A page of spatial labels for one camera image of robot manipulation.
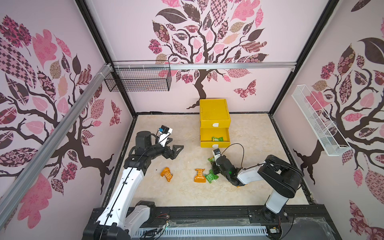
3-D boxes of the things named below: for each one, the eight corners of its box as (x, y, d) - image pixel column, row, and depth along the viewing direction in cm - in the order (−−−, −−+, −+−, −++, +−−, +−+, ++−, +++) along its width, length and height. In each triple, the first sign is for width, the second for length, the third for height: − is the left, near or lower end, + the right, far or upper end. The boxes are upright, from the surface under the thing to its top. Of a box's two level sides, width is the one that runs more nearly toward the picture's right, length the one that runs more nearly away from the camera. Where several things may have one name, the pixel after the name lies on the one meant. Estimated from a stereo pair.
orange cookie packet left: (160, 175, 90) (159, 174, 88) (166, 167, 93) (166, 166, 91) (169, 182, 87) (168, 180, 85) (175, 174, 90) (175, 172, 89)
